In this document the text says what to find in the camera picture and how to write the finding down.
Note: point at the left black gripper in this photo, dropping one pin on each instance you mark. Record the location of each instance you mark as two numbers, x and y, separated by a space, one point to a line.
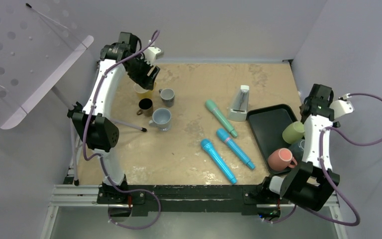
144 80

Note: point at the yellow cup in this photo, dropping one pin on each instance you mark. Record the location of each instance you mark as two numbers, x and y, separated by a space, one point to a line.
141 92

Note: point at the dark blue-grey mug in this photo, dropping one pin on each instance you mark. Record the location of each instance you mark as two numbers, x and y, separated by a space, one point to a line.
168 97

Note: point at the brown mug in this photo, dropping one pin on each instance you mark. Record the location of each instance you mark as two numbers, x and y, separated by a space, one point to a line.
145 107

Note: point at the light grey mug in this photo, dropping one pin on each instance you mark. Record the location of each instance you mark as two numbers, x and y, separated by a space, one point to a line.
161 119

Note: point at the green cup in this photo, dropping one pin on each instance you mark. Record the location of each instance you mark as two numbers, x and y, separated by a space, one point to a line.
293 132

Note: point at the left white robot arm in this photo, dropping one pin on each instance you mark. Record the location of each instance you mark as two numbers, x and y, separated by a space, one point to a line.
99 135

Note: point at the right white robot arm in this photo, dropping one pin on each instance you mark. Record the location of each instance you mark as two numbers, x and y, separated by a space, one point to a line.
310 184

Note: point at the pink mug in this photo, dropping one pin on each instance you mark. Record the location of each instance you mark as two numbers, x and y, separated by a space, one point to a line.
282 159

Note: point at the green toy microphone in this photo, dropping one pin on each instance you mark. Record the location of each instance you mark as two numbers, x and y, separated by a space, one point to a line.
213 108

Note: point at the blue toy microphone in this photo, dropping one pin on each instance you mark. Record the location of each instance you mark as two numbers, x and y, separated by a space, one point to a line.
208 147

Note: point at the blue microphone pink band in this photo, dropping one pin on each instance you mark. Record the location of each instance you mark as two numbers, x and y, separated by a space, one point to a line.
225 137

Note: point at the black tray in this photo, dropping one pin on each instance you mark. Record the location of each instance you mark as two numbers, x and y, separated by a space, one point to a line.
267 125

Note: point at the white music stand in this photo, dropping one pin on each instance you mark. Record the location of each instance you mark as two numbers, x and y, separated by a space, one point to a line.
47 43

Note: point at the black base bar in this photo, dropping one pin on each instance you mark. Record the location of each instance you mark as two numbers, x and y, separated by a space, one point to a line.
247 200

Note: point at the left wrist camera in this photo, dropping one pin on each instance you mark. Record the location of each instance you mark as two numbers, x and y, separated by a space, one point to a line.
152 53

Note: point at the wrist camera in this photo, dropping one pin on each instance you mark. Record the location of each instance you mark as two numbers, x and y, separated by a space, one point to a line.
152 53
342 106

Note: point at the aluminium frame rail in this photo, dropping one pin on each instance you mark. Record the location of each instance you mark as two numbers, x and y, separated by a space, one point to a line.
84 196

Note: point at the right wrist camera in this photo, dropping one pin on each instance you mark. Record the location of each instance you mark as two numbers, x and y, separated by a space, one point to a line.
342 106

